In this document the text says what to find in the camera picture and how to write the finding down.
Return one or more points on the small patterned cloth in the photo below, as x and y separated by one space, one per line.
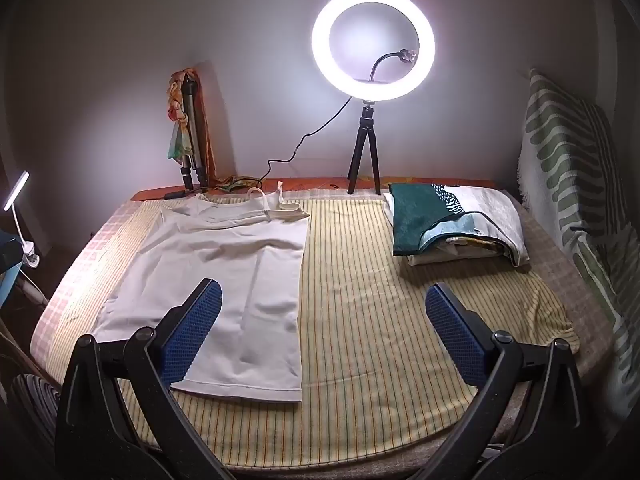
240 183

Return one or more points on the green patterned white blanket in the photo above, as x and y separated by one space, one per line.
555 160

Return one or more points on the dark green folded cloth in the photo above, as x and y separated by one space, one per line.
410 215

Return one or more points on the yellow striped cloth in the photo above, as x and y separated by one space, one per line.
360 310

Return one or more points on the folded tripod with cloth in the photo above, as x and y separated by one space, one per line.
176 110

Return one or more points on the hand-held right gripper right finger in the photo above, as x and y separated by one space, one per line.
455 335

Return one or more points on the black mini tripod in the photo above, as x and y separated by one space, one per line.
367 130

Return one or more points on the black gooseneck phone holder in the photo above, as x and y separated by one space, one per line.
378 62

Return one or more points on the yellow striped bed cover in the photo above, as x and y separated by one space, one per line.
555 270

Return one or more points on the striped cushion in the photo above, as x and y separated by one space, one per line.
35 400

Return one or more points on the blue object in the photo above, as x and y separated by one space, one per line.
7 255

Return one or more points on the pile of folded clothes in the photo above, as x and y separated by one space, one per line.
500 215

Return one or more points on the white desk lamp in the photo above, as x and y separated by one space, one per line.
17 190

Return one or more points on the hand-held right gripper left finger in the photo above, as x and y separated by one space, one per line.
192 330

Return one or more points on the white tank top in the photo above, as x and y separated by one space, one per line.
225 260

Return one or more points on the patterned folded garment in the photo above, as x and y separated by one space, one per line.
462 232

